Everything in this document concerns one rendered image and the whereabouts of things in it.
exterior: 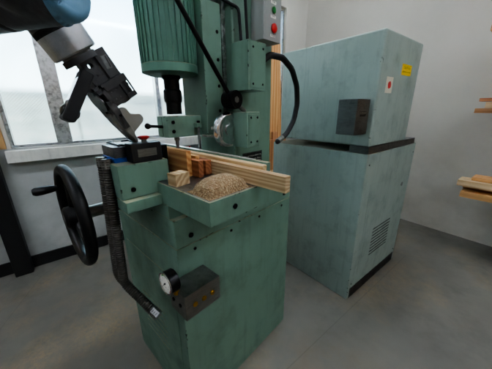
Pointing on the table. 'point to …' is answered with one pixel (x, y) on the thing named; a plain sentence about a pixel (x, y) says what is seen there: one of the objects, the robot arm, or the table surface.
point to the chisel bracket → (178, 126)
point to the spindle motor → (165, 38)
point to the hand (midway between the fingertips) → (131, 139)
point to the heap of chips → (218, 186)
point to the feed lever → (233, 101)
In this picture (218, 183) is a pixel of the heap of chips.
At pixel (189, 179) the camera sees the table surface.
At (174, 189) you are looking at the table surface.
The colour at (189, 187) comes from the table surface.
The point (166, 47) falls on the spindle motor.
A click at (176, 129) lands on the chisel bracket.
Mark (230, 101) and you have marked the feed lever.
